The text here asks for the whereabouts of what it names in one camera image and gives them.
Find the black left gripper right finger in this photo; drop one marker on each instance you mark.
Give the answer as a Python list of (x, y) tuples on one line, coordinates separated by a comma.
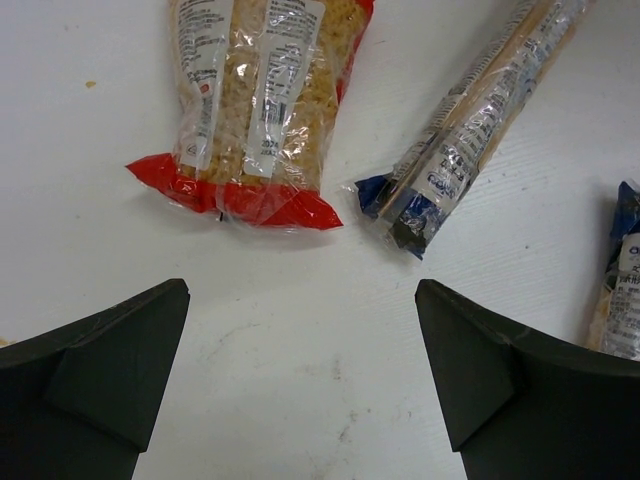
[(520, 404)]

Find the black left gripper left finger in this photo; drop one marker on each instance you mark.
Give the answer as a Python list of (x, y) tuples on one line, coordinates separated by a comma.
[(81, 401)]

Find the blue spaghetti pack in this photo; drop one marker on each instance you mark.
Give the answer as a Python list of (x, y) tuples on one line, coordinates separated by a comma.
[(614, 328), (407, 204)]

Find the red macaroni pasta bag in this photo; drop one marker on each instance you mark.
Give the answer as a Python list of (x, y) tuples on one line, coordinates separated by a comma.
[(260, 84)]

